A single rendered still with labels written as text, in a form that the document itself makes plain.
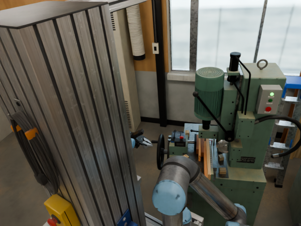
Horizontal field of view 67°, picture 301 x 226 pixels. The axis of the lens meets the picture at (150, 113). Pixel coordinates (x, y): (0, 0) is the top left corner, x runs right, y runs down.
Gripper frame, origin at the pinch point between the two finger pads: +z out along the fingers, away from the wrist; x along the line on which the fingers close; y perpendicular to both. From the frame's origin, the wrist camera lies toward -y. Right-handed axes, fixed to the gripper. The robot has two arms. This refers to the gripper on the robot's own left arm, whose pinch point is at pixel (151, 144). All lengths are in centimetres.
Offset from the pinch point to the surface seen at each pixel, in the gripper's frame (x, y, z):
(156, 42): -137, -25, -31
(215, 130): -1.4, -37.2, 32.2
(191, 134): -16.4, -14.5, 26.7
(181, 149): 5.8, -13.7, 19.1
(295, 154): -92, -4, 174
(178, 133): -4.0, -17.8, 12.9
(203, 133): 0.1, -31.1, 26.1
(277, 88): 13, -87, 36
